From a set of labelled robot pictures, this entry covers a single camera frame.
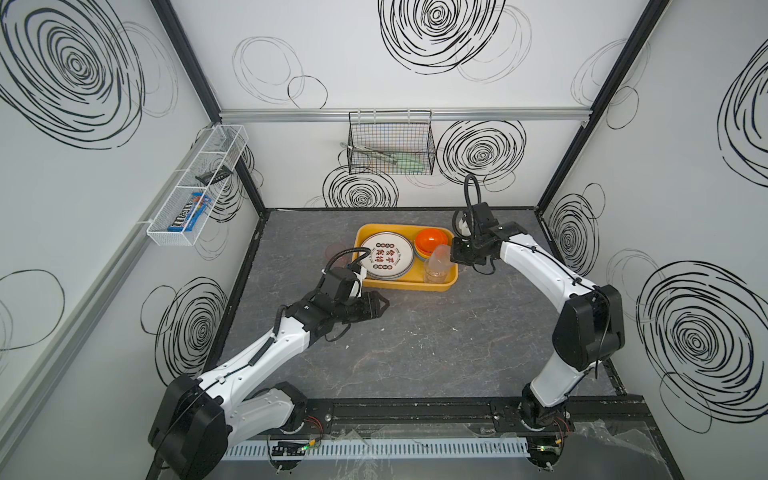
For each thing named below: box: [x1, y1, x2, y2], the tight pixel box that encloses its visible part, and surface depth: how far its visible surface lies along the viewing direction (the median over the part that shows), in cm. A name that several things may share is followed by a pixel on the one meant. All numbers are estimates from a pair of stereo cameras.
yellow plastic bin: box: [352, 223, 459, 292], surface depth 99 cm
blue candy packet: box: [167, 192, 212, 232], surface depth 72 cm
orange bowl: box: [415, 228, 449, 256], surface depth 103 cm
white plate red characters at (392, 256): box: [361, 232, 415, 280], surface depth 104 cm
